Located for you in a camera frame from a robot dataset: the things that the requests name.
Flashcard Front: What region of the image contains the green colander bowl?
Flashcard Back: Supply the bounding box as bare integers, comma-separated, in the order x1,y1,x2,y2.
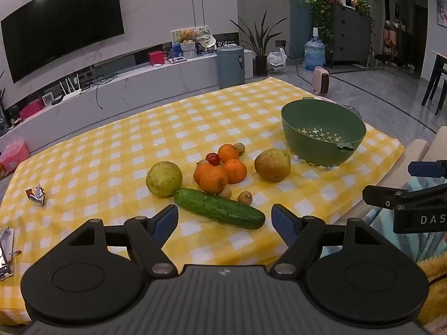
281,97,367,166

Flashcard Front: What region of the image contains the black flat television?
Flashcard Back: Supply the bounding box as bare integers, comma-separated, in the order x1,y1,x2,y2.
0,0,125,84

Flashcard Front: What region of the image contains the yellow-green round fruit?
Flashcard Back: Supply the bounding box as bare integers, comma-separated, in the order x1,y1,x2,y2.
254,149,291,182

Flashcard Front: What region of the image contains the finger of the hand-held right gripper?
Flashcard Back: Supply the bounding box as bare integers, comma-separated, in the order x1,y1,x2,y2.
362,182,447,210
408,160,447,178

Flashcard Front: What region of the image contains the crumpled foil wrapper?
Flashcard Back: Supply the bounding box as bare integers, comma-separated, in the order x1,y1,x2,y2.
25,184,47,207

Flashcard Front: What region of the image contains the trailing pothos plant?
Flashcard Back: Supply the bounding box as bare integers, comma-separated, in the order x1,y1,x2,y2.
300,0,341,42

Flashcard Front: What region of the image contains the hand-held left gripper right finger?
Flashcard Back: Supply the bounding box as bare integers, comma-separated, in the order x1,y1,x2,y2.
270,203,383,278

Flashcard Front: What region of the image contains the yellow checkered tablecloth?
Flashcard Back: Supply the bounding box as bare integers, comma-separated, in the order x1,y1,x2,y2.
0,77,406,327

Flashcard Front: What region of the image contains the dark dining chair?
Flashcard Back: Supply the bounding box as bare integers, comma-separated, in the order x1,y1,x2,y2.
421,51,447,112

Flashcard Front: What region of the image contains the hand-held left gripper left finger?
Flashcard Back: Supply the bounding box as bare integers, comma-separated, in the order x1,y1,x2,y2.
65,204,179,278

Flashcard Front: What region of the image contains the green cucumber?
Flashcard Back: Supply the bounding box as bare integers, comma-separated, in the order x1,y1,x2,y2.
174,188,267,230

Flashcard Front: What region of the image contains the black cable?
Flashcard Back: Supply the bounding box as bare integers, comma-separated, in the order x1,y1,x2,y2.
94,73,119,110

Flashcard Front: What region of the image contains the pink space heater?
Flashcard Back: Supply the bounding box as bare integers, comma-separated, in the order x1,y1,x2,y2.
312,66,331,96

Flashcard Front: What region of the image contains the white router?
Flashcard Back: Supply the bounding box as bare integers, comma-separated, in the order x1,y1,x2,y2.
59,77,82,102

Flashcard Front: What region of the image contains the yellow-green pear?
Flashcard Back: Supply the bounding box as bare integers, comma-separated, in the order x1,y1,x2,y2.
146,161,184,197

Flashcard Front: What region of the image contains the long-leaf potted plant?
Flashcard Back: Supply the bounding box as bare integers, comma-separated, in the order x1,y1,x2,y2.
230,10,280,76

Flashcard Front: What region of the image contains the white bouquet wrap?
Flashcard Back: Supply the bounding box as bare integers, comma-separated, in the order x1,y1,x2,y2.
180,40,198,59

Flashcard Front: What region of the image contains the blue-grey trash bin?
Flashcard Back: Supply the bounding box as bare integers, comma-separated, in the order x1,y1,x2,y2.
216,45,246,89

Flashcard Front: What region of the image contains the white low media console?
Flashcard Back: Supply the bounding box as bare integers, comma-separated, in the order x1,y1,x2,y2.
0,47,254,154

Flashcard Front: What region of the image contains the blue water jug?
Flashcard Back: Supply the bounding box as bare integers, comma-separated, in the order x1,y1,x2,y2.
304,28,327,72

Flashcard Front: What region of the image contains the yellow fuzzy cloth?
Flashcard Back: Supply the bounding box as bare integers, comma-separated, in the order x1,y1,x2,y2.
415,237,447,327

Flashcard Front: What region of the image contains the magenta box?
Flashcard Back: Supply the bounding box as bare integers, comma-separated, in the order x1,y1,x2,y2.
19,99,42,119

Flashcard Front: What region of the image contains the teal fuzzy clothing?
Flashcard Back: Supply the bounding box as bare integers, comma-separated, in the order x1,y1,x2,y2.
321,176,447,262

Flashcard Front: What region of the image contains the printed picture board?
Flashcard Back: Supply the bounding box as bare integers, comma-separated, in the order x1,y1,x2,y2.
171,26,210,58

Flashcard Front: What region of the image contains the white plastic bag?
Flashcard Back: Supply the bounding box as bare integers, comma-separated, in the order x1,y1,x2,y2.
267,48,287,75

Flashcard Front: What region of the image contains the small green potted plant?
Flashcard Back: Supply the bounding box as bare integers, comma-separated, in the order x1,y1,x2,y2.
354,0,374,18

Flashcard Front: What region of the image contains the pink storage bin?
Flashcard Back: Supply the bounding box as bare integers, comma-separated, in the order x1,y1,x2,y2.
0,140,30,173

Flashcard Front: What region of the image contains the dark drawer cabinet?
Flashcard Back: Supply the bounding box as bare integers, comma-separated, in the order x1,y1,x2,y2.
328,3,372,68

